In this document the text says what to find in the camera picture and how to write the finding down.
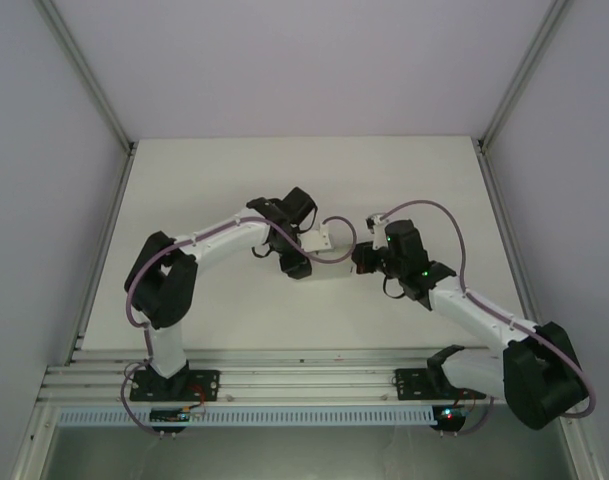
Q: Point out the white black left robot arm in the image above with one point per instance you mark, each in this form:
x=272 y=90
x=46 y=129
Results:
x=224 y=240

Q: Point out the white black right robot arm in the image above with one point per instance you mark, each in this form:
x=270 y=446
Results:
x=464 y=310

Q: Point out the small circuit board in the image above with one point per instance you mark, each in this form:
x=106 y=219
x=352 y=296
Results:
x=176 y=415
x=449 y=415

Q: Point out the aluminium table side rail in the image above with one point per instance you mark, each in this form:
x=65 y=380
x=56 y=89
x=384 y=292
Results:
x=504 y=225
x=104 y=240

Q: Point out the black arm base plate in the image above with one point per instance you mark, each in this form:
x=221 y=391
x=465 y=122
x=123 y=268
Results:
x=409 y=382
x=204 y=382

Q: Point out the aluminium mounting rail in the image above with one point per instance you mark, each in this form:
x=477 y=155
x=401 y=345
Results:
x=304 y=380

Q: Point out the aluminium frame post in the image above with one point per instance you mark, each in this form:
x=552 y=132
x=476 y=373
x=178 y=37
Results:
x=524 y=65
x=91 y=75

